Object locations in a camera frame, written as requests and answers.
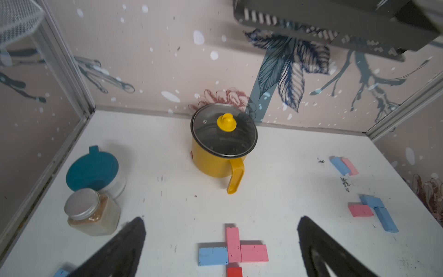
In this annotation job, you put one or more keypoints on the yellow pot with handle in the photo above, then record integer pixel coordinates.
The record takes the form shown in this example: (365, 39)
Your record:
(218, 167)

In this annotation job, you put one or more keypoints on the red block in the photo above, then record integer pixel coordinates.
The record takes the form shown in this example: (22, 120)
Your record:
(234, 272)

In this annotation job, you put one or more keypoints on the pink block right cluster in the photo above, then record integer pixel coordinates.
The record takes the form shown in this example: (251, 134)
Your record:
(360, 211)

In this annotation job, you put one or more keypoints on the black hanging shelf basket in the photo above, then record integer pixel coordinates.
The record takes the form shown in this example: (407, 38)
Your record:
(382, 28)

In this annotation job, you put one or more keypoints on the brown spice jar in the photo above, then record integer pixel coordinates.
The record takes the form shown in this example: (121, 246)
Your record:
(92, 213)

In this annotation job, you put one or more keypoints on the blue block table edge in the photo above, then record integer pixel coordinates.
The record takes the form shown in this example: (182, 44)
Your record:
(62, 272)

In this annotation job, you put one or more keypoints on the white wire basket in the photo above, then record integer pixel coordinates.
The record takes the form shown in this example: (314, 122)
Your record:
(19, 19)

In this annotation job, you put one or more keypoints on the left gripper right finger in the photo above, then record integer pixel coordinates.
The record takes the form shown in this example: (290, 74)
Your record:
(320, 252)

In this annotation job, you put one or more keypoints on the glass lid yellow knob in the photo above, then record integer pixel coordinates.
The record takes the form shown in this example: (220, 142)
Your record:
(224, 130)

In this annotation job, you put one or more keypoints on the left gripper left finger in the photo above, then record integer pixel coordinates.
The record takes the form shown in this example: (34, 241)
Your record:
(120, 257)

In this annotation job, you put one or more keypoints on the teal lid jar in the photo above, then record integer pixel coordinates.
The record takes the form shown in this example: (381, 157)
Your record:
(97, 170)

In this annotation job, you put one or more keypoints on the blue block cluster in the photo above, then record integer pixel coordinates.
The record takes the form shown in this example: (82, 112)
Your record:
(371, 201)
(386, 220)

